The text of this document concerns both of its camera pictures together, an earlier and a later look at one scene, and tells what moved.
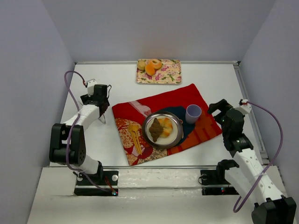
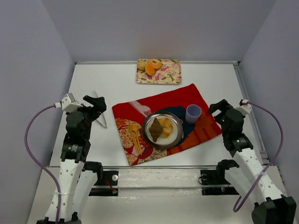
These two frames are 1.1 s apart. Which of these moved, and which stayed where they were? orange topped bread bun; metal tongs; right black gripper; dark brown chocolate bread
Moved: metal tongs
Stayed: orange topped bread bun; dark brown chocolate bread; right black gripper
